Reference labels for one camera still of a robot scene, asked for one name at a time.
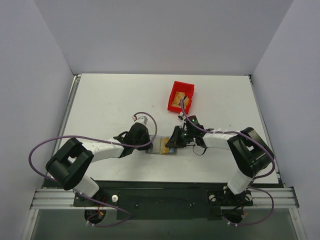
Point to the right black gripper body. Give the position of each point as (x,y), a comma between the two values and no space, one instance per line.
(176,137)

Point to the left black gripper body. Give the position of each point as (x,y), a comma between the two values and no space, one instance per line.
(144,139)

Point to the gold card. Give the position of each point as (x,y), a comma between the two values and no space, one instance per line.
(163,148)

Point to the grey card holder wallet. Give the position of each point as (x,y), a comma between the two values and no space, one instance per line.
(159,147)

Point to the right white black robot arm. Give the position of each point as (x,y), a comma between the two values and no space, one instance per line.
(250,152)

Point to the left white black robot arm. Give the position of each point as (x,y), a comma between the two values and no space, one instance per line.
(70,163)

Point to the gold cards in bin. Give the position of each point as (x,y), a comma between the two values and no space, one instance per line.
(177,99)

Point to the red plastic bin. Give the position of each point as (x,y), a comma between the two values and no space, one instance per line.
(180,91)

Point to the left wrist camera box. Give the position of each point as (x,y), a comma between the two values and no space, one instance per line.
(141,120)

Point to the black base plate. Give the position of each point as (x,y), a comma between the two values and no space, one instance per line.
(167,200)

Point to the aluminium table frame rail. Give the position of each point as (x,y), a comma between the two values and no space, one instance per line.
(33,213)

